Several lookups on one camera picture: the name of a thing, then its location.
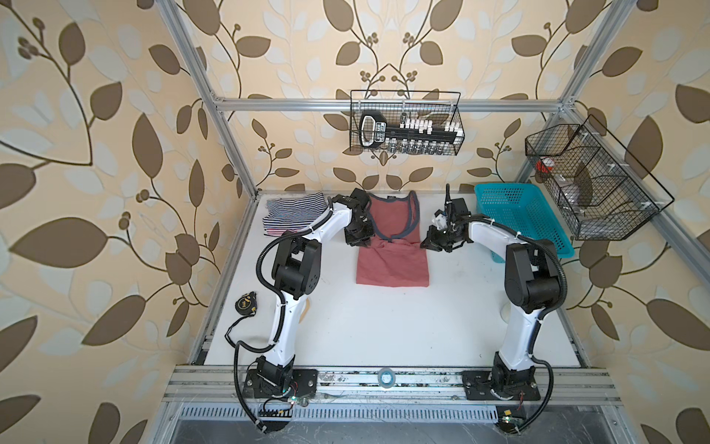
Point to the teal plastic basket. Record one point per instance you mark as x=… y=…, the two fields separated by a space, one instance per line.
x=523 y=207

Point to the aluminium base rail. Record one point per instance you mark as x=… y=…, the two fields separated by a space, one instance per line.
x=364 y=404

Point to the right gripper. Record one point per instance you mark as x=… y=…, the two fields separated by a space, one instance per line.
x=431 y=242

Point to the maroon tank top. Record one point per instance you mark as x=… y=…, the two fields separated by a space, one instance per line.
x=394 y=258

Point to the red striped folded tank top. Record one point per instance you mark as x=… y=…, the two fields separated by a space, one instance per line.
x=280 y=231

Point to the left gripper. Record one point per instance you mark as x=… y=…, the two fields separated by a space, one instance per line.
x=367 y=237

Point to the red white item in basket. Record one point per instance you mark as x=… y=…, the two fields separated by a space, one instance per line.
x=546 y=165

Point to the black wire basket right wall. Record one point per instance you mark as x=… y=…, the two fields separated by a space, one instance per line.
x=604 y=189

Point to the black wire basket back wall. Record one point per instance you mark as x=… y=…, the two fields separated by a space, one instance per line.
x=434 y=105

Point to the black yellow tape measure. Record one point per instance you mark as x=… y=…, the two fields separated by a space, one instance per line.
x=247 y=305

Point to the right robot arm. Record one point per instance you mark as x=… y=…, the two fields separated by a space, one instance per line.
x=536 y=286

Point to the blue striped tank top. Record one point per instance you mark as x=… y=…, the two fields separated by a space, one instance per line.
x=294 y=212

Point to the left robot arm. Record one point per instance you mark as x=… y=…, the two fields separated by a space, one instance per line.
x=290 y=267

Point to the black handled tool in basket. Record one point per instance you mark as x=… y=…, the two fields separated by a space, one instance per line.
x=408 y=135

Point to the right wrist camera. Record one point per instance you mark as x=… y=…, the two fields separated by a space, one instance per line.
x=440 y=221

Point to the black wire basket wall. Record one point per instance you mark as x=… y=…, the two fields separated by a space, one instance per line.
x=604 y=189
x=434 y=105

